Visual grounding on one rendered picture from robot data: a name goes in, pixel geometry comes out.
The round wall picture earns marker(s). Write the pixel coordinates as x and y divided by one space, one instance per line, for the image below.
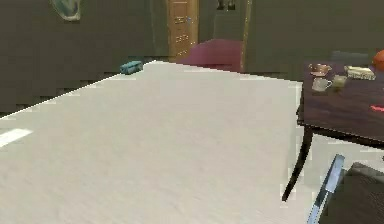
67 8

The orange round object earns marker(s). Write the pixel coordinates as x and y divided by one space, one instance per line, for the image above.
379 60

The dark chair with metal frame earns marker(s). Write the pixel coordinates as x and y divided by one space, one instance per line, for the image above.
353 196

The pink flat object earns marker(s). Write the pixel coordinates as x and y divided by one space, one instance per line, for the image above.
377 108

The dark wooden dining table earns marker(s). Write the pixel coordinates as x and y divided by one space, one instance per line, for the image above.
346 106

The pale rectangular dish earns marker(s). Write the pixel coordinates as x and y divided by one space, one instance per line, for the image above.
360 72

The brass floor lamp pole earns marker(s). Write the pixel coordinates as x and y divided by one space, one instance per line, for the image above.
246 33

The teal box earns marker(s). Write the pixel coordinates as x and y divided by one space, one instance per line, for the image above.
131 67

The white mug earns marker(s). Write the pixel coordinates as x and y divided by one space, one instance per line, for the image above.
320 84

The wooden room door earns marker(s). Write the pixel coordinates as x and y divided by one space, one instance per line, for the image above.
182 28

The maroon armchair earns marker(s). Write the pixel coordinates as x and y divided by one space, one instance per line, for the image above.
218 54

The copper bowl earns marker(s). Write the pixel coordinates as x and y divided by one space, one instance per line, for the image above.
319 69

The pale green cup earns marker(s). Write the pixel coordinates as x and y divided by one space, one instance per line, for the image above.
339 81

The dark wall picture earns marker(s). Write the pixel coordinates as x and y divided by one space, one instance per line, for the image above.
226 4

